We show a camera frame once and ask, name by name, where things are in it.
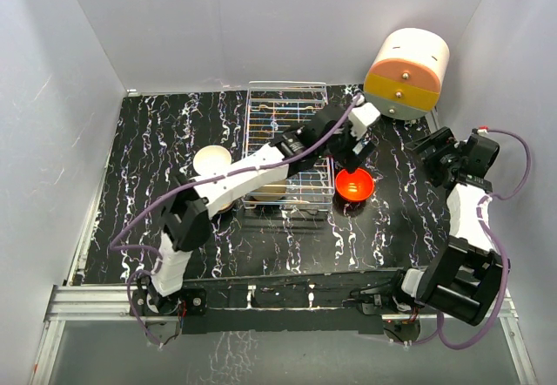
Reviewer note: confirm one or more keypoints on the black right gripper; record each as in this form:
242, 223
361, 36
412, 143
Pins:
439, 139

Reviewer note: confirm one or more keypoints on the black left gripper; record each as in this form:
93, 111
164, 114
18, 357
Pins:
350, 159

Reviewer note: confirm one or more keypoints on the black bowl with beige outside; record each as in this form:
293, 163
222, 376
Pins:
269, 193

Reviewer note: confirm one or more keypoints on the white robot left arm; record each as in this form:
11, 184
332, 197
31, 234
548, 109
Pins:
186, 217

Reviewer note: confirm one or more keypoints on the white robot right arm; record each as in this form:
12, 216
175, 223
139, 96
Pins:
463, 279

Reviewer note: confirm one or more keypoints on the red bowl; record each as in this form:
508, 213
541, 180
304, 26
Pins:
357, 186

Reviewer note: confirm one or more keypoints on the round mini drawer cabinet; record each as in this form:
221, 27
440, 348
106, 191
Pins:
405, 79

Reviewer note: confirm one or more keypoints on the tan bowl with brown rim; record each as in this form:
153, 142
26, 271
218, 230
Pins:
226, 207

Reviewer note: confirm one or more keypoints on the white bowl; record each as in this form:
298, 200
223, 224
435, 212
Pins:
211, 160

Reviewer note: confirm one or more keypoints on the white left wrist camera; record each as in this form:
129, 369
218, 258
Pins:
362, 117

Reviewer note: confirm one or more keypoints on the white wire dish rack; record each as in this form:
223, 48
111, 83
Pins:
272, 107

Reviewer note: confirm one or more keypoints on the aluminium frame rail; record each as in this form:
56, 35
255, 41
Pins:
110, 303

